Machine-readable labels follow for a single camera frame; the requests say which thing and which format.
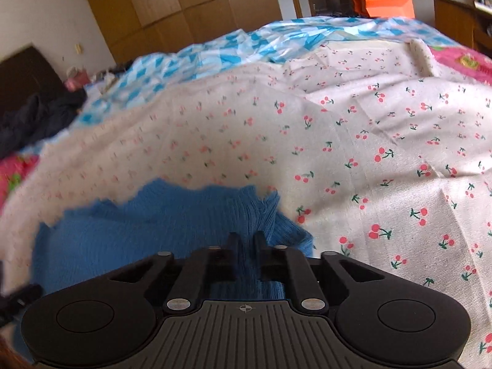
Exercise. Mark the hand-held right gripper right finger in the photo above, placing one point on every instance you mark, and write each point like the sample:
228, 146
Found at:
265, 261

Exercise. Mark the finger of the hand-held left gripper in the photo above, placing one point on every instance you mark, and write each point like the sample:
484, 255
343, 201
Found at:
21, 301

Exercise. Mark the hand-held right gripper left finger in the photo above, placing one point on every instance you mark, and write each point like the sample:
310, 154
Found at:
230, 261

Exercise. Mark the blue striped knit sweater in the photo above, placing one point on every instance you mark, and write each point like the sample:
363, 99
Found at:
153, 230

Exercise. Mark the cherry print bed sheet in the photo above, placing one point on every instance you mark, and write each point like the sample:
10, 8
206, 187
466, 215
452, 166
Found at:
346, 142

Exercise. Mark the dark jacket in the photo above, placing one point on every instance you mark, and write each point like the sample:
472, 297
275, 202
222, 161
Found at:
34, 119

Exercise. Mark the blue white checkered quilt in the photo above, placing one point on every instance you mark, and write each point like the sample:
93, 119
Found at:
230, 50

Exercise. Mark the dark wooden headboard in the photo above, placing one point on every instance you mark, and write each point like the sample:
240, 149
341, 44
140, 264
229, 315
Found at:
27, 77

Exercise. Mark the pink white bag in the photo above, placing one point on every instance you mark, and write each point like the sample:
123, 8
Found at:
77, 78

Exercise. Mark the wooden wardrobe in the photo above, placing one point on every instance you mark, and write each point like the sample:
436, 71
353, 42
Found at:
184, 4

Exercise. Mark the pink printed blanket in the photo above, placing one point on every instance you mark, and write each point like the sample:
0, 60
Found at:
461, 63

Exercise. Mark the orange box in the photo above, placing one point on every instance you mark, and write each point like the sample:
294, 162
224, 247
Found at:
384, 5

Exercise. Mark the wooden desk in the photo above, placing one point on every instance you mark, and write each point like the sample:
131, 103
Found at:
457, 23

